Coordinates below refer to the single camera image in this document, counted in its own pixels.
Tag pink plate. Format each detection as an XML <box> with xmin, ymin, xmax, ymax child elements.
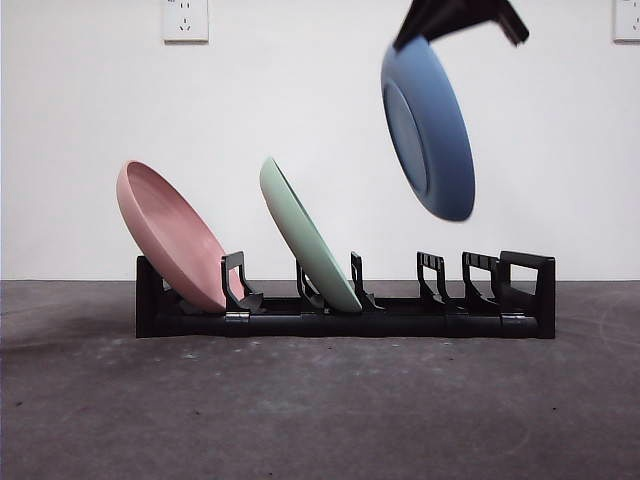
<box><xmin>116</xmin><ymin>159</ymin><xmax>229</xmax><ymax>312</ymax></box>

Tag blue plate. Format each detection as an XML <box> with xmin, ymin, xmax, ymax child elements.
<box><xmin>380</xmin><ymin>35</ymin><xmax>477</xmax><ymax>223</ymax></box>

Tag black plate rack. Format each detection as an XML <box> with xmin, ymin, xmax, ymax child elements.
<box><xmin>135</xmin><ymin>249</ymin><xmax>557</xmax><ymax>342</ymax></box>

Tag white wall socket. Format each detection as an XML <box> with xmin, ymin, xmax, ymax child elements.
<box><xmin>162</xmin><ymin>0</ymin><xmax>210</xmax><ymax>46</ymax></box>
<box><xmin>612</xmin><ymin>0</ymin><xmax>640</xmax><ymax>45</ymax></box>

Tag green plate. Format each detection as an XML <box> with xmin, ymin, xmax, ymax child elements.
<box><xmin>259</xmin><ymin>156</ymin><xmax>363</xmax><ymax>315</ymax></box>

